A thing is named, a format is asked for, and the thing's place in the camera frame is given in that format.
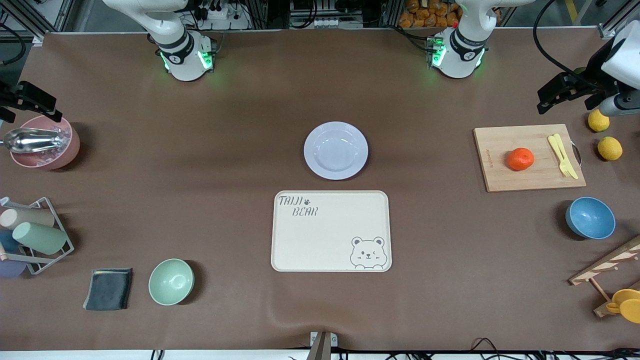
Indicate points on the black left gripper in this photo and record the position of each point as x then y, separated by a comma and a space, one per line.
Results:
593, 69

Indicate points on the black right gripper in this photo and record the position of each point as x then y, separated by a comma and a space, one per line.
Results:
24, 96

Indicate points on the orange fruit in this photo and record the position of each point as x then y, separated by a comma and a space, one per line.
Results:
520, 159

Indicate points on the lavender round plate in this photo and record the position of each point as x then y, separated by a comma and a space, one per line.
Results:
336, 150

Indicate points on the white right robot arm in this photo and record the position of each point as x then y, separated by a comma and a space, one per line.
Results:
185, 65

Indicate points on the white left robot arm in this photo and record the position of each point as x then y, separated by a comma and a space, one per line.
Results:
462, 60

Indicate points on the shiny metal scoop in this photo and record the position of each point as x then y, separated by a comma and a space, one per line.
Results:
30, 141

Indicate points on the yellow lemon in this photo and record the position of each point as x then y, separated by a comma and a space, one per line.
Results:
598, 121
610, 148

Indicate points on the clear ice cubes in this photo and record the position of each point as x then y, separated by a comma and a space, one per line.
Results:
37, 157

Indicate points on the pink bowl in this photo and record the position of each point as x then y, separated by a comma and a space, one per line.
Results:
65, 157

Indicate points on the yellow plastic knife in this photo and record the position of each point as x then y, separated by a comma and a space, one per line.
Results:
565, 152

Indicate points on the wooden cutting board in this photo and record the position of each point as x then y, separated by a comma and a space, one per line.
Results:
505, 175

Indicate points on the beige cup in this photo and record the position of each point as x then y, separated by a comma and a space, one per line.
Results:
30, 216

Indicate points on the mint green cup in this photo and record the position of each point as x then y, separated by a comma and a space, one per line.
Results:
40, 238

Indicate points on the blue bowl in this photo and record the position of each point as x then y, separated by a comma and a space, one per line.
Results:
591, 218

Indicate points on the blue cup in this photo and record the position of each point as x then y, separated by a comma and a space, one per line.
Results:
7, 241

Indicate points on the pile of orange buns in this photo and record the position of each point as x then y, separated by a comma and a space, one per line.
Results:
425, 15

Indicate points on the purple cup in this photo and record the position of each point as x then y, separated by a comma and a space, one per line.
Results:
10, 269

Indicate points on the wooden drying rack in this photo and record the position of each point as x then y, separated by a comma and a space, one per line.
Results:
600, 267

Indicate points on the dark grey folded cloth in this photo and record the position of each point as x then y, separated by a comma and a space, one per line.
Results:
107, 290

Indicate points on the white power strip with plugs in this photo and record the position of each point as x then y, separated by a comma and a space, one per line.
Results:
225, 17

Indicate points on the pale green bowl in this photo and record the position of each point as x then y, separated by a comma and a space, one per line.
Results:
171, 282

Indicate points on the white slim power strip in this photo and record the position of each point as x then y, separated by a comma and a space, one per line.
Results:
337, 23

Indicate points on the cream bear print tray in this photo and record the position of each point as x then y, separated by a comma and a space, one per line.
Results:
325, 235

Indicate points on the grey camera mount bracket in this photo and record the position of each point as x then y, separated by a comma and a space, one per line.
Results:
321, 345

